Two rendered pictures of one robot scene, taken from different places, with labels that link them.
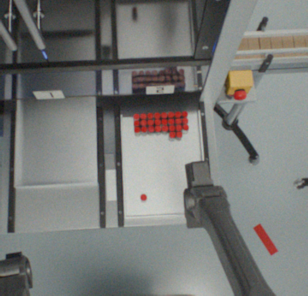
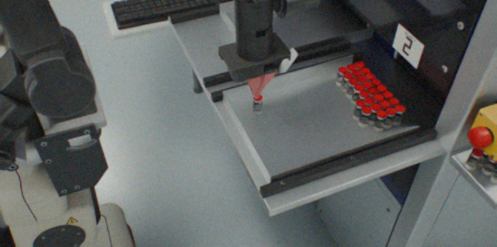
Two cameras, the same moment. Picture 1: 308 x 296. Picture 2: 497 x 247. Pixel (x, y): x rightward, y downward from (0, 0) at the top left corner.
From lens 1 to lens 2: 0.98 m
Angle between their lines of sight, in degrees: 43
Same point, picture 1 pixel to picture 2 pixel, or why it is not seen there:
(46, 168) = not seen: hidden behind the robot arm
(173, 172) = (311, 131)
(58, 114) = (318, 19)
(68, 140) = (293, 33)
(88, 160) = not seen: hidden behind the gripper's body
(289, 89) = not seen: outside the picture
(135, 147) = (321, 86)
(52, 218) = (198, 45)
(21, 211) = (196, 23)
